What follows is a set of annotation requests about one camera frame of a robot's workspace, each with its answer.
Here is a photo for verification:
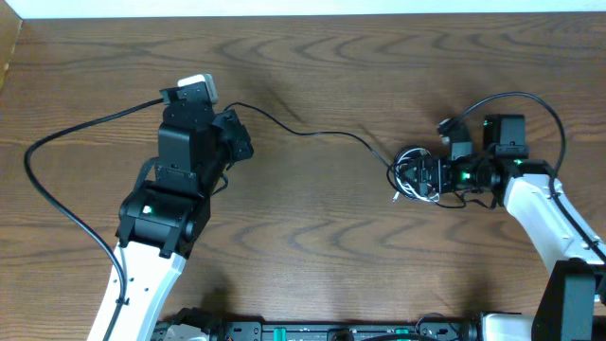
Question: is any right camera black cable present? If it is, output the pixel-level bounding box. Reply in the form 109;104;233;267
444;91;606;264

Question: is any white USB cable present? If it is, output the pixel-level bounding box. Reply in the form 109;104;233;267
391;147;441;204

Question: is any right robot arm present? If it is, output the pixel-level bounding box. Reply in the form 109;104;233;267
391;115;605;340

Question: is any camera black cable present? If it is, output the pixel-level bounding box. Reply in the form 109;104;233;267
444;91;606;264
23;98;165;341

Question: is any black USB cable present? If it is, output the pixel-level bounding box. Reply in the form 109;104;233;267
222;101;498;210

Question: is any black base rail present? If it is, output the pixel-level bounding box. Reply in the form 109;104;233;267
151;307;484;341

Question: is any left camera black cable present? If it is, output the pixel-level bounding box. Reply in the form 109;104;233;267
23;98;165;341

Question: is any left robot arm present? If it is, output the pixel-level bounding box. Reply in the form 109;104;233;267
88;103;254;340

